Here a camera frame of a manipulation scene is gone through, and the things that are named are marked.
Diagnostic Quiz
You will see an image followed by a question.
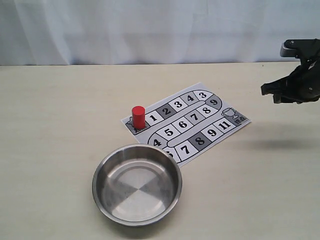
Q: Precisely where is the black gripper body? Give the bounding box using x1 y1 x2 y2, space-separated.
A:
284 38 320 102

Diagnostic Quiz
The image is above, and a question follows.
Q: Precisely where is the red cylinder game piece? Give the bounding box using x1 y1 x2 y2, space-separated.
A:
131 105 146 130

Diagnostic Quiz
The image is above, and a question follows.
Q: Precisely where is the paper number game board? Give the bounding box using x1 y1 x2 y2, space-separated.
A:
121 82 251 167

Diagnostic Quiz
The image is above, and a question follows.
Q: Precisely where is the steel round bowl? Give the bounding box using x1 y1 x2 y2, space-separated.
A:
91 143 183 227

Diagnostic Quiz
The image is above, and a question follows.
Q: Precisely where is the white backdrop curtain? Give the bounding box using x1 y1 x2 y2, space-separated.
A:
0 0 320 66

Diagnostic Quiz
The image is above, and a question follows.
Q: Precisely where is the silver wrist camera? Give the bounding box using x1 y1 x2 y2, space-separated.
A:
280 42 298 58

